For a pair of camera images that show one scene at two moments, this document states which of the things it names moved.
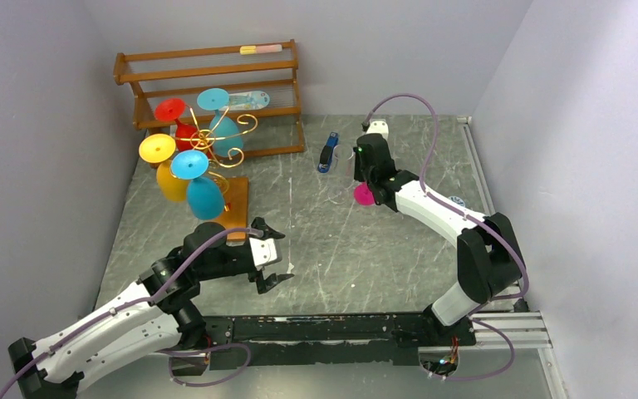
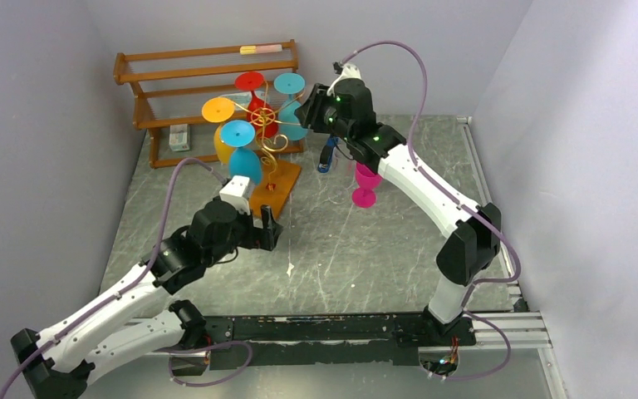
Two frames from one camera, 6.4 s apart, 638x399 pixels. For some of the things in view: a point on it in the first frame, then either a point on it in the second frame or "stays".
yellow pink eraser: [258, 49] stays
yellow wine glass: [160, 148] -> [219, 110]
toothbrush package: [247, 100] stays
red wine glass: [187, 137] -> [260, 116]
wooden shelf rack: [255, 84] stays
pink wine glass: [363, 194] stays
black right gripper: [363, 179] -> [316, 108]
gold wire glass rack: [236, 220] -> [272, 194]
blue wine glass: [224, 131] -> [289, 129]
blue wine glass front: [205, 196] -> [242, 162]
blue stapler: [326, 151] stays
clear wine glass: [344, 165] stays
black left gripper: [262, 283] -> [264, 238]
